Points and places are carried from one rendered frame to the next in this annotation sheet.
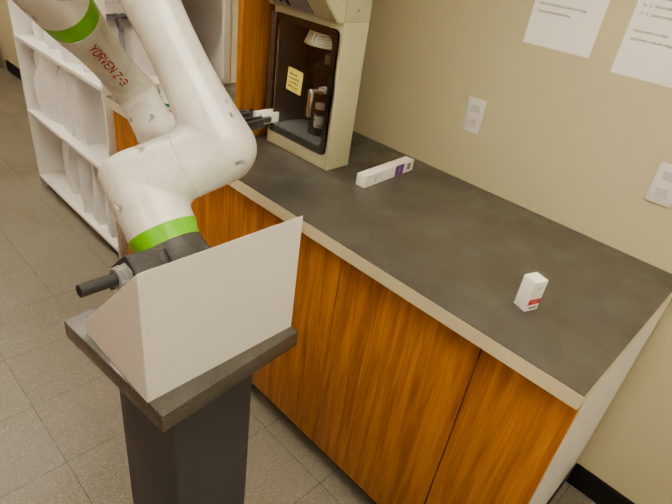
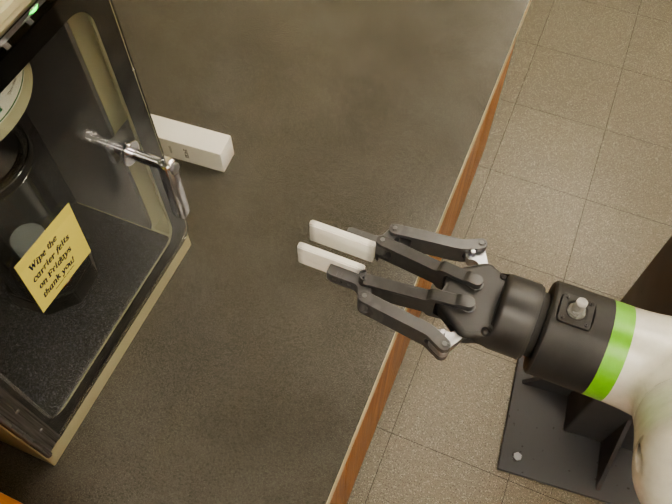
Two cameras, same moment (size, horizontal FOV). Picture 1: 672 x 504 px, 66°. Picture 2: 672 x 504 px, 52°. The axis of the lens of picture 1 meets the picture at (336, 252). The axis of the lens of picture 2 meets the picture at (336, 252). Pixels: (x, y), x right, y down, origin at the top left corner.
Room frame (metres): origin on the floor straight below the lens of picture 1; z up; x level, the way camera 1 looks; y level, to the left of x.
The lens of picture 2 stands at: (1.63, 0.60, 1.73)
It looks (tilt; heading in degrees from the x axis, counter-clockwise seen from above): 59 degrees down; 252
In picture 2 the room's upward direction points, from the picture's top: straight up
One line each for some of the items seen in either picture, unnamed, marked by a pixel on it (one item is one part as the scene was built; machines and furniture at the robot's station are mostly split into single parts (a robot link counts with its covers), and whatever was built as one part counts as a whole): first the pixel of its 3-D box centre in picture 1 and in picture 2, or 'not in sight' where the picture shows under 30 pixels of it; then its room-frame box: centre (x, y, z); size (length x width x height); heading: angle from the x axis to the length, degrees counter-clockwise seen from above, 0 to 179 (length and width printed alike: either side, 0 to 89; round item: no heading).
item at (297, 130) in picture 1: (299, 84); (67, 241); (1.76, 0.20, 1.19); 0.30 x 0.01 x 0.40; 49
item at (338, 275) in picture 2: not in sight; (348, 287); (1.52, 0.31, 1.15); 0.05 x 0.03 x 0.01; 139
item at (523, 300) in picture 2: not in sight; (487, 306); (1.40, 0.37, 1.14); 0.09 x 0.08 x 0.07; 139
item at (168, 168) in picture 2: (313, 102); (160, 182); (1.67, 0.14, 1.17); 0.05 x 0.03 x 0.10; 139
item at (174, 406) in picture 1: (184, 333); not in sight; (0.78, 0.28, 0.92); 0.32 x 0.32 x 0.04; 54
